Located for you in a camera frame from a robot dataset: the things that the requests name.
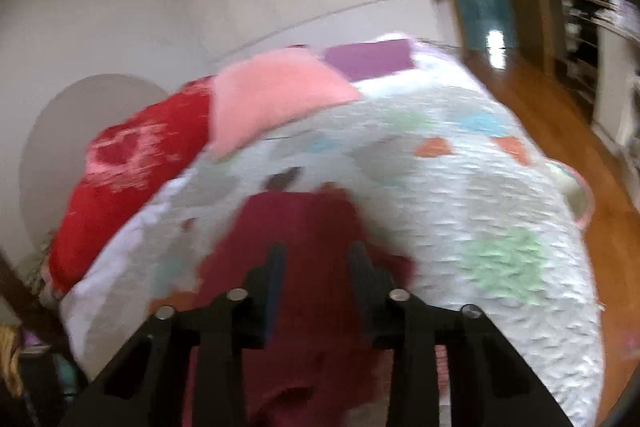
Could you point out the pastel quilted bedspread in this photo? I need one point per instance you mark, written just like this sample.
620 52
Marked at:
450 187

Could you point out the pink pillow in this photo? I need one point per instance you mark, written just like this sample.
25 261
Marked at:
280 97

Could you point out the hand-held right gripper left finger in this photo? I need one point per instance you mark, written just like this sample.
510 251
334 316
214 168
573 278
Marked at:
272 289

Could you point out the red floral duvet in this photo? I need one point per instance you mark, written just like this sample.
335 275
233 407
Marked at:
115 177

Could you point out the shelf rack with clothes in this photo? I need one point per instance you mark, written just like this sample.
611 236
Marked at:
585 22

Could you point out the dark red fleece garment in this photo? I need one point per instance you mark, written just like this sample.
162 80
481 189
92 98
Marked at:
310 247

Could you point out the white round headboard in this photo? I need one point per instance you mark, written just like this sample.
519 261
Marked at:
65 137

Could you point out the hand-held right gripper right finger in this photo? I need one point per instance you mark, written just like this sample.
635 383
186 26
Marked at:
364 289

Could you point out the white bed sheet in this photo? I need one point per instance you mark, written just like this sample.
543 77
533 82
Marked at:
125 247

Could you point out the purple cloth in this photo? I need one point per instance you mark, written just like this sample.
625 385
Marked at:
367 58

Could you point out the white desk with shelves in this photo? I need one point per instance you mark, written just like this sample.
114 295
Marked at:
617 97

